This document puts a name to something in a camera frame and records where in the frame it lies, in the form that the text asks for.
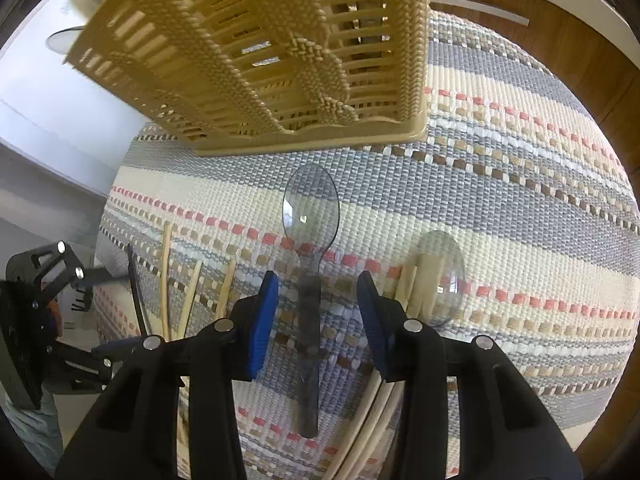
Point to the striped woven table mat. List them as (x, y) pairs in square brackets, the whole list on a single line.
[(500, 210)]

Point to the person's jeans leg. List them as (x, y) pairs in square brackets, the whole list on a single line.
[(35, 430)]

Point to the tan plastic utensil basket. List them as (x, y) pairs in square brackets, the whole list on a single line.
[(225, 35)]

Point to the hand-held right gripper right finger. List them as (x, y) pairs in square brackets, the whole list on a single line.
[(372, 320)]

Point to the clear grey plastic spoon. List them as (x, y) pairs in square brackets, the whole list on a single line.
[(62, 41), (445, 270), (310, 210)]

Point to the thin black utensil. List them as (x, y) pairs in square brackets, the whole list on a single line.
[(136, 290)]

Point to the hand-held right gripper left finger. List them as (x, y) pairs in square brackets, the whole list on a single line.
[(262, 320)]

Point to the white cabinet unit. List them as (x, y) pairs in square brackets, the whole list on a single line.
[(50, 110)]

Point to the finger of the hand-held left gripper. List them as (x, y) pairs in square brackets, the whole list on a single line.
[(70, 262), (115, 349)]

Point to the wooden kitchen cabinet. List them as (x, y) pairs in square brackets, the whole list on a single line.
[(575, 60)]

